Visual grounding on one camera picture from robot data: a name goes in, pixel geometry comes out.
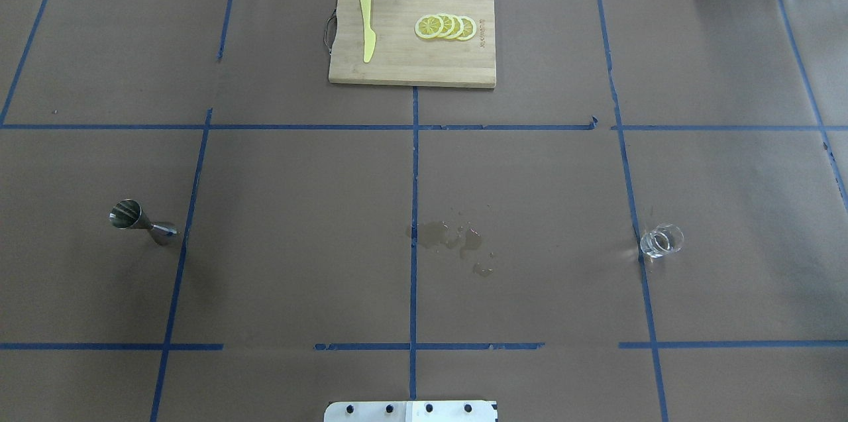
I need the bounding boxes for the clear glass cup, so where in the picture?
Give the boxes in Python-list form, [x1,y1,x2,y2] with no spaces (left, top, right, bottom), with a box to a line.
[639,223,684,259]

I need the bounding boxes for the steel double jigger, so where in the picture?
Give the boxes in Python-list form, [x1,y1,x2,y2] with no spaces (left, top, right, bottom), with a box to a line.
[109,199,180,246]

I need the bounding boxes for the bamboo cutting board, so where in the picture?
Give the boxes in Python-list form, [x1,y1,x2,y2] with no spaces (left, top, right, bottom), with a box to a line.
[328,0,497,89]

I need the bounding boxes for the back lemon slice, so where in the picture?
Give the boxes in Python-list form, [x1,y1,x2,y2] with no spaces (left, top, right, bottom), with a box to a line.
[453,15,478,42]

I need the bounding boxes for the yellow plastic knife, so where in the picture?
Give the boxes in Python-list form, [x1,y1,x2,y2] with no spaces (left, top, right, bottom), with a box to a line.
[358,0,378,64]

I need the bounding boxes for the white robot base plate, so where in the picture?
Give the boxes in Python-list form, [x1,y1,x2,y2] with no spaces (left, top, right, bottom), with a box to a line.
[323,399,499,421]

